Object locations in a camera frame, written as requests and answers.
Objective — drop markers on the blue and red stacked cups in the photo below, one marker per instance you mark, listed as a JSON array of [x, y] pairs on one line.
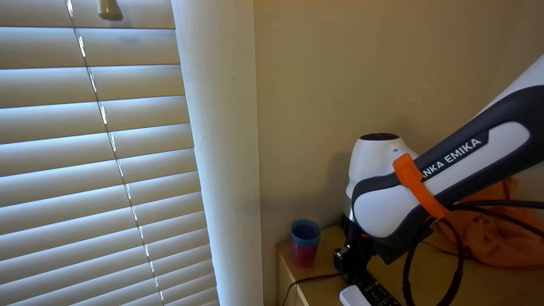
[[304, 241]]

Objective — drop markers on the black remote controller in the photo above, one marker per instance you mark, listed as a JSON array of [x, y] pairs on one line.
[[375, 292]]

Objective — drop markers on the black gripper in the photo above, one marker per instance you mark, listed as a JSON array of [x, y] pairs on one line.
[[351, 257]]

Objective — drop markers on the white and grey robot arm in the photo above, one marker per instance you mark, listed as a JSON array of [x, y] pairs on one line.
[[392, 190]]

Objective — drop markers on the white window blinds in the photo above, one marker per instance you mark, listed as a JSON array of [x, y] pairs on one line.
[[98, 187]]

